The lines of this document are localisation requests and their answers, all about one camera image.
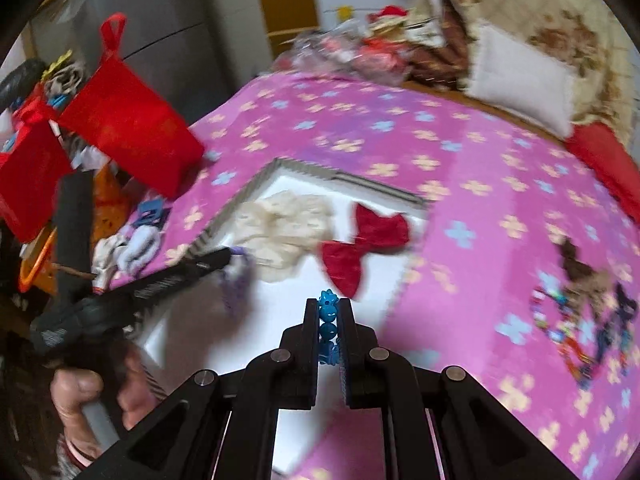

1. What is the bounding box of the red cushion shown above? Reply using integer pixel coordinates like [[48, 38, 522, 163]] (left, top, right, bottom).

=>
[[564, 122, 640, 224]]

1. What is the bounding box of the orange amber bead bracelet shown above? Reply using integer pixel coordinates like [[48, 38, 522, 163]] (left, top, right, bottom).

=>
[[556, 334, 606, 391]]

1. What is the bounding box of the brown leopard bow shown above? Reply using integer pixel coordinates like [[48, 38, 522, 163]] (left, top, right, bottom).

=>
[[556, 237, 612, 318]]

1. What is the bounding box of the person left hand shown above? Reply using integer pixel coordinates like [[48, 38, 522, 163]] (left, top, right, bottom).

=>
[[49, 343, 162, 461]]

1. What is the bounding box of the grey refrigerator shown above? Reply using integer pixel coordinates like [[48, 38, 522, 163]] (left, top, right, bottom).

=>
[[67, 0, 230, 124]]

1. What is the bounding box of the blue hair claw clip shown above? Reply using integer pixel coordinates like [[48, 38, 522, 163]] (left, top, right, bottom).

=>
[[132, 198, 170, 229]]

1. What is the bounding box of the blue striped wrist watch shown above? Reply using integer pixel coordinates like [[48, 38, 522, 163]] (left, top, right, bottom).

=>
[[596, 282, 639, 375]]

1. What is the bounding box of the purple bead bracelet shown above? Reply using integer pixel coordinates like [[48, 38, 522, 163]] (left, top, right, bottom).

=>
[[217, 246, 256, 319]]

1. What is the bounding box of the beige floral quilt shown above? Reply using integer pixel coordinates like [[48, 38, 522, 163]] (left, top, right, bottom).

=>
[[414, 0, 640, 146]]

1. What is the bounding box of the white fuzzy sock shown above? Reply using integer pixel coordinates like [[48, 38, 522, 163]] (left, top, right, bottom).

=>
[[117, 226, 162, 276]]

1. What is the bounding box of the pink floral bed sheet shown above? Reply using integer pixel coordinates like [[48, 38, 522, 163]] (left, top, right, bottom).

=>
[[106, 70, 640, 480]]

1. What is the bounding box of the santa plush toy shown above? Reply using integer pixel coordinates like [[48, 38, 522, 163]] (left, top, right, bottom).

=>
[[368, 6, 409, 36]]

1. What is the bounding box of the clear plastic bag pile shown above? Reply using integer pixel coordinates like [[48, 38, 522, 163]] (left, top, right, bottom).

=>
[[271, 18, 410, 86]]

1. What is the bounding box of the large red gift bag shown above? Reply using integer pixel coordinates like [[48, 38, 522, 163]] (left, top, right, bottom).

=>
[[58, 13, 205, 200]]

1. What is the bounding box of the cream dotted scrunchie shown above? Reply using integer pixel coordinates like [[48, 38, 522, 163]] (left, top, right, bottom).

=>
[[232, 191, 334, 283]]

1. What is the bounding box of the orange plastic basket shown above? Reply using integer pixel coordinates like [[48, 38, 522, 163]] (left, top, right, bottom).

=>
[[18, 164, 132, 296]]

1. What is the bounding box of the red satin bow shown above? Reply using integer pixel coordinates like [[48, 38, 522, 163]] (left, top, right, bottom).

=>
[[320, 203, 410, 299]]

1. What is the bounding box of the striped white jewelry tray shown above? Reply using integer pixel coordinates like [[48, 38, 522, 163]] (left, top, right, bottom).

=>
[[138, 158, 430, 477]]

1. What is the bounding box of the white small pillow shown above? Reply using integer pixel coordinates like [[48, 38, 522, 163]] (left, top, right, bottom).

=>
[[465, 22, 575, 140]]

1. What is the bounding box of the multicolour bead bracelet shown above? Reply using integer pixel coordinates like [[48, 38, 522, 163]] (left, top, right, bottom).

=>
[[530, 268, 582, 346]]

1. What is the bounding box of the blue bead bracelet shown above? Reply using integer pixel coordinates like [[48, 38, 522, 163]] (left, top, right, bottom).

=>
[[316, 288, 343, 366]]

